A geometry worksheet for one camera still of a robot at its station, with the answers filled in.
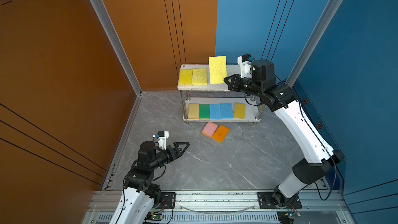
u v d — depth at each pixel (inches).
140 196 19.7
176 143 25.6
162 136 27.0
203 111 38.9
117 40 36.0
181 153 25.2
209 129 38.0
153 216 27.8
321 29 33.7
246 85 21.4
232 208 28.5
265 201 28.5
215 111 39.1
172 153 25.4
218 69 26.2
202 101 42.0
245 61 22.3
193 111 38.7
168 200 29.1
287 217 27.6
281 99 17.6
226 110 39.1
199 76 31.0
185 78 30.6
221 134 37.5
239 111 39.1
